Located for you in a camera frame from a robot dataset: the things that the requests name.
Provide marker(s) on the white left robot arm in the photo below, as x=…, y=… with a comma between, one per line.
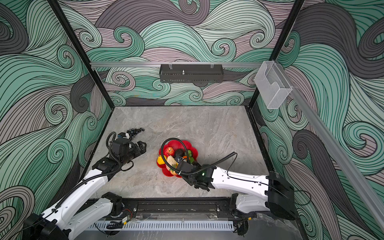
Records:
x=65, y=220

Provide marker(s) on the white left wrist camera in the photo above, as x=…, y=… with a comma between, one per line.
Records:
x=123, y=135

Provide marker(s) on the black perforated wall tray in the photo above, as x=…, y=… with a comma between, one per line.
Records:
x=196, y=74

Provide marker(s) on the small yellow lemon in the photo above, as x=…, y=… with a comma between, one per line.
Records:
x=160, y=161

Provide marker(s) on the aluminium rail right wall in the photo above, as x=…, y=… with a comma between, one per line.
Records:
x=361, y=185

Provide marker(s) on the red flower-shaped fruit bowl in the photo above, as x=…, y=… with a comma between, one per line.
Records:
x=177, y=145

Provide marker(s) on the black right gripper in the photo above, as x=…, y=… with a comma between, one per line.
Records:
x=195, y=166

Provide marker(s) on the red apple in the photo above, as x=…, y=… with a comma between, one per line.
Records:
x=169, y=151

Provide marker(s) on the aluminium rail wall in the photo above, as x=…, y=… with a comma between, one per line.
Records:
x=361, y=185
x=137, y=64

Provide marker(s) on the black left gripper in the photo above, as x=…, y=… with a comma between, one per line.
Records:
x=137, y=152

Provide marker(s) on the beige garlic bulb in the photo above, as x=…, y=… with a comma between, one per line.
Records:
x=172, y=161

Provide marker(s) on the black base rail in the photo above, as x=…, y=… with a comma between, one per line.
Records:
x=222, y=207

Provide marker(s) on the clear plastic wall bin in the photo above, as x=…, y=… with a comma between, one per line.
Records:
x=273, y=84

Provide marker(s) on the aluminium rail back wall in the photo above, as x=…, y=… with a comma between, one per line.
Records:
x=137, y=64

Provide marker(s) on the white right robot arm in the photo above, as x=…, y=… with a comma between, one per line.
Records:
x=263, y=193

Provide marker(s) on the black frame post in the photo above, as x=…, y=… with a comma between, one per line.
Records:
x=55, y=6
x=287, y=26

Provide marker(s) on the black frame post left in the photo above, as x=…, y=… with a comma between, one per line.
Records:
x=55, y=6

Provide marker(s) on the white slotted cable duct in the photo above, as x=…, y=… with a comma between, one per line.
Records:
x=178, y=226

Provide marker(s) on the black frame post right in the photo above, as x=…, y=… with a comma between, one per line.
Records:
x=287, y=26

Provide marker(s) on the dark avocado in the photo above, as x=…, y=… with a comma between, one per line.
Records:
x=179, y=153

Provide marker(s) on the black grape bunch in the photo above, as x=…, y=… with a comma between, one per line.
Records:
x=134, y=132

